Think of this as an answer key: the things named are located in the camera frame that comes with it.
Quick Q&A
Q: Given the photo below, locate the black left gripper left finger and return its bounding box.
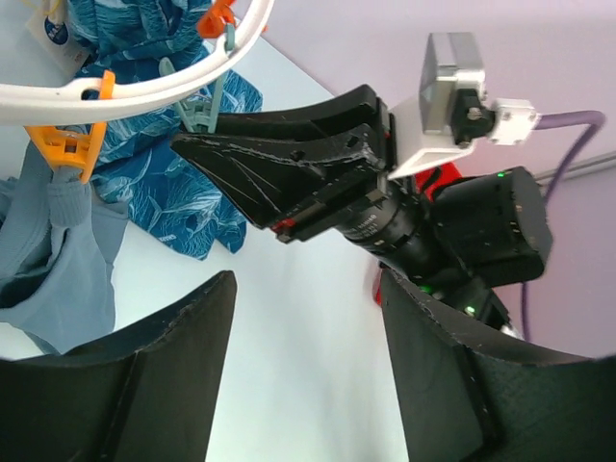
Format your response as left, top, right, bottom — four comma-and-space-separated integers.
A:
1, 270, 237, 461

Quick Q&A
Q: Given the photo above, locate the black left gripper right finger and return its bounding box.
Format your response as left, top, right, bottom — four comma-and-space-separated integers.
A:
380, 270, 615, 461

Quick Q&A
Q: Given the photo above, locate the red plastic tray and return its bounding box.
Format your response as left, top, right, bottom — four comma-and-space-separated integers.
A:
372, 163, 462, 307

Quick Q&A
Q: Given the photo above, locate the white round clip hanger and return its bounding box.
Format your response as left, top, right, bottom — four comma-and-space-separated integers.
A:
0, 0, 276, 127

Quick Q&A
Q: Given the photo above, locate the grey blue sock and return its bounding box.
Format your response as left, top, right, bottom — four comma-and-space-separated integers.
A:
1, 144, 128, 354

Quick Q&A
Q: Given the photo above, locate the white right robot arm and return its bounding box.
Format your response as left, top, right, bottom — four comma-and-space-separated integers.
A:
170, 85, 552, 328

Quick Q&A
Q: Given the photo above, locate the teal clothes peg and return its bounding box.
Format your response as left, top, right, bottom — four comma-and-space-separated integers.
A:
159, 23, 236, 134

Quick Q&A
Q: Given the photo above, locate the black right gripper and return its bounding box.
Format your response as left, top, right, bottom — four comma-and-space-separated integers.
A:
171, 85, 419, 243

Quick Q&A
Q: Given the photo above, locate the blue patterned cloth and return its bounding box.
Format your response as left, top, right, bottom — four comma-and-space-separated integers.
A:
66, 0, 247, 260

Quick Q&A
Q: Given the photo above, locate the orange clothes peg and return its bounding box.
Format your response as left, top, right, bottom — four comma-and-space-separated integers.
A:
24, 69, 116, 185
196, 0, 236, 39

